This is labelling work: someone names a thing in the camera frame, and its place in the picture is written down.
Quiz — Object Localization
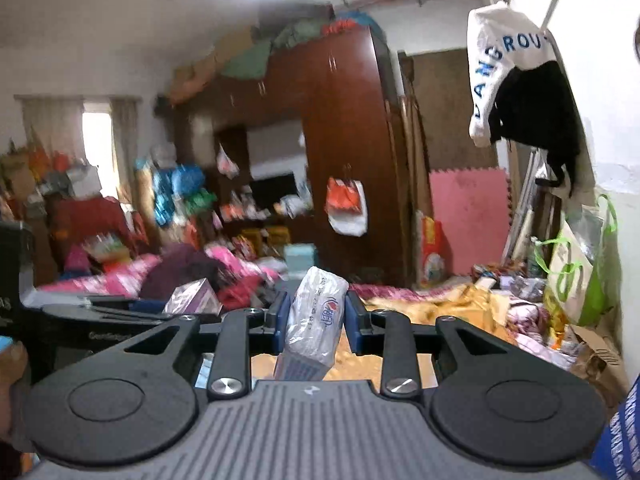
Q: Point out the purple carton box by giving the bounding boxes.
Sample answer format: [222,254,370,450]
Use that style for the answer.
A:
[163,278,222,315]

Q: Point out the white tissue pack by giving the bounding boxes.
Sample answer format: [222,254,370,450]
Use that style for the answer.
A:
[273,266,348,382]

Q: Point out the yellow patterned blanket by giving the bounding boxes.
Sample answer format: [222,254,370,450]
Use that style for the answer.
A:
[249,283,516,386]

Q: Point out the red white hanging bag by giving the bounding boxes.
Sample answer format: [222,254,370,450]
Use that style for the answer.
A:
[324,178,369,237]

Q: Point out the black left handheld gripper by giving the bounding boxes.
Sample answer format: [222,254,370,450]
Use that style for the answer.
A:
[0,221,222,386]

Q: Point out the blue plastic bags pile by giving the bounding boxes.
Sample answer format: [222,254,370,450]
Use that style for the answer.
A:
[152,165,217,229]

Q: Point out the pink foam mat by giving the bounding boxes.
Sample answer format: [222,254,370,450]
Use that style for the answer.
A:
[430,167,511,275]

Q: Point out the red cabinet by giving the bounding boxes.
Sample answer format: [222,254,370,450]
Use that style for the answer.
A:
[47,196,139,271]

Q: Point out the green white shopping bag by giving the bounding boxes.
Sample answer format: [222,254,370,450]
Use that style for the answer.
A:
[533,194,620,327]

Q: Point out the dark wooden wardrobe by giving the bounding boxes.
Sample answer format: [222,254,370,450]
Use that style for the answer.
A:
[174,27,412,286]

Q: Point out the blue sleeve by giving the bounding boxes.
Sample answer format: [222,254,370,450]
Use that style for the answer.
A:
[589,379,640,480]

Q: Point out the window curtain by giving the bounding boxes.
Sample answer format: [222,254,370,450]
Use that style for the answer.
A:
[17,96,139,205]

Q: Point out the white bag with blue letters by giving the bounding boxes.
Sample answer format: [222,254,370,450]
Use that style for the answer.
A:
[466,1,556,148]

